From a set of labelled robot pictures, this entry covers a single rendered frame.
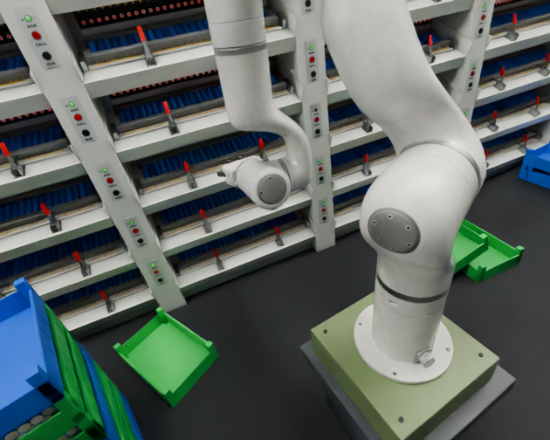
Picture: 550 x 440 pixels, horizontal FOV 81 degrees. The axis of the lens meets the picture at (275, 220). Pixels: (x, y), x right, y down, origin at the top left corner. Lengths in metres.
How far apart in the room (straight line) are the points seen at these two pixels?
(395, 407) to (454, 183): 0.42
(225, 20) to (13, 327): 0.75
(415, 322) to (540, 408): 0.63
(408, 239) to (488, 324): 0.93
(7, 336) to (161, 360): 0.54
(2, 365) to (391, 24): 0.86
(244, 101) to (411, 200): 0.33
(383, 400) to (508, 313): 0.77
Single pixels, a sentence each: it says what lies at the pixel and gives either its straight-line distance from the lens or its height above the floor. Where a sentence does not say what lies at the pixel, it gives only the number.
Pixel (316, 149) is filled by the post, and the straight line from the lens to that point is 1.23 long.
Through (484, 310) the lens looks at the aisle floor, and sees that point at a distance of 1.35.
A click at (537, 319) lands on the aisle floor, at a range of 1.38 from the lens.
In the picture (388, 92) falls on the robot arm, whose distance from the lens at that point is 0.44.
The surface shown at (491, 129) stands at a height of 0.30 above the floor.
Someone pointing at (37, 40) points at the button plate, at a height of 0.97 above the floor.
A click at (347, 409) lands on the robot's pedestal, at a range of 0.78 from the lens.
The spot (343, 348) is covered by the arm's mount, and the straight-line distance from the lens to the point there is 0.74.
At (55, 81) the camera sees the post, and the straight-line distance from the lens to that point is 1.03.
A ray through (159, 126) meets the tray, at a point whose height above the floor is 0.70.
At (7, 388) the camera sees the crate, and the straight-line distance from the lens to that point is 0.81.
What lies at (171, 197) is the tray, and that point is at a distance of 1.13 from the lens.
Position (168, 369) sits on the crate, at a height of 0.00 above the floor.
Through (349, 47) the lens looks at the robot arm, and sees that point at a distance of 0.44.
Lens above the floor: 0.99
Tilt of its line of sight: 35 degrees down
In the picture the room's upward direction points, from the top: 11 degrees counter-clockwise
